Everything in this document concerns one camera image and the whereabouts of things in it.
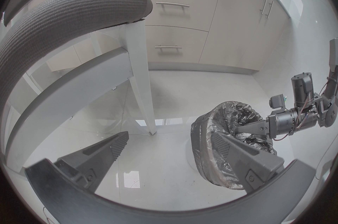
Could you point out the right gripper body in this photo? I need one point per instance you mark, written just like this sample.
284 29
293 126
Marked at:
284 121

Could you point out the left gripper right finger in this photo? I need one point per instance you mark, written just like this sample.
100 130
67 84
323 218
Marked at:
245 165

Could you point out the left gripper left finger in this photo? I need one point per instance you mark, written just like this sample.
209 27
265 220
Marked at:
100 157

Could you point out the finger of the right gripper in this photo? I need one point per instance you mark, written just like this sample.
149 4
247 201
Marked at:
256 128

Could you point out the black plastic bag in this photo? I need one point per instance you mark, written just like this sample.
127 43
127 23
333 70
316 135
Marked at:
206 143

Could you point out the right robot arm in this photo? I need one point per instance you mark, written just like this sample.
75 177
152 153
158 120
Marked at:
302 88

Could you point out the beige cabinet with drawers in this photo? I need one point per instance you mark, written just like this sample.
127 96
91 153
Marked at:
237 33

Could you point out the grey padded chair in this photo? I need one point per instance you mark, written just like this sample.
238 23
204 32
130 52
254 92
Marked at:
66 19

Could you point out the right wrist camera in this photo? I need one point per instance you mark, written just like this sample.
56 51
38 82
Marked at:
276 101

